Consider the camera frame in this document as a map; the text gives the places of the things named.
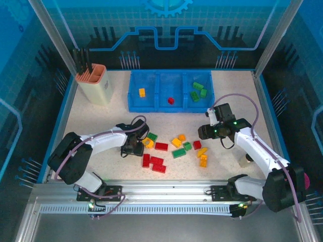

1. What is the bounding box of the long green lego brick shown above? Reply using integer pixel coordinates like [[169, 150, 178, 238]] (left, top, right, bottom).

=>
[[172, 148, 187, 159]]

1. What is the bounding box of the small beige bottle dark cap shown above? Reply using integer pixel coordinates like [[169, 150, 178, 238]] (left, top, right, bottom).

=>
[[238, 154, 255, 169]]

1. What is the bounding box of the beige utensil holder pink rim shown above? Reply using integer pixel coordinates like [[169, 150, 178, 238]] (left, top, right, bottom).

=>
[[75, 64, 114, 106]]

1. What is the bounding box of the small black controller board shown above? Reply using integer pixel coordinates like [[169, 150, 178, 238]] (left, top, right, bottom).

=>
[[87, 199, 106, 220], [231, 202, 251, 218]]

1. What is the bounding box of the grey metal platform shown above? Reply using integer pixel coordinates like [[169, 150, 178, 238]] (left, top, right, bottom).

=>
[[14, 196, 323, 242]]

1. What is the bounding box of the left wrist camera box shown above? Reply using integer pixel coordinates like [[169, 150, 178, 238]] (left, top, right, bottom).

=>
[[130, 119, 150, 139]]

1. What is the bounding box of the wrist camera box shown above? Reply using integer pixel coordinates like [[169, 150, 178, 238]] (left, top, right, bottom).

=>
[[130, 119, 150, 139], [206, 102, 237, 127]]

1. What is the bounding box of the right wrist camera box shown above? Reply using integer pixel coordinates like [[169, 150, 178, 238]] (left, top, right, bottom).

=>
[[206, 102, 237, 127]]

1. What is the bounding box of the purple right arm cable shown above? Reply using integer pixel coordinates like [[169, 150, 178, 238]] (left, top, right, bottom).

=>
[[213, 93, 302, 224]]

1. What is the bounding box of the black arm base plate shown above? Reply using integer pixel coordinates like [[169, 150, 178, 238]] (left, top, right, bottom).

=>
[[210, 185, 257, 202], [76, 185, 124, 202]]

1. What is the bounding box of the aluminium mounting rail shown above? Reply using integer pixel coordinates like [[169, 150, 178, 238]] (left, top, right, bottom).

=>
[[30, 179, 303, 204]]

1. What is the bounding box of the slotted grey cable duct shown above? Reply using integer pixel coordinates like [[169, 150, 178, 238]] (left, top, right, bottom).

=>
[[39, 203, 234, 215]]

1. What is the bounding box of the blue table border frame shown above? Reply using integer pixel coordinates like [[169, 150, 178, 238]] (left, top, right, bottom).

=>
[[36, 68, 293, 184]]

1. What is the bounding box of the black utensil handle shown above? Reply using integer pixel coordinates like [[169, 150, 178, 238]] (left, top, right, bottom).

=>
[[79, 48, 86, 76], [84, 49, 92, 73], [72, 48, 81, 76]]

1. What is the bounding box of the aluminium frame post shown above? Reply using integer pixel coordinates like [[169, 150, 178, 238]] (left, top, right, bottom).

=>
[[27, 0, 79, 75], [254, 0, 305, 76]]

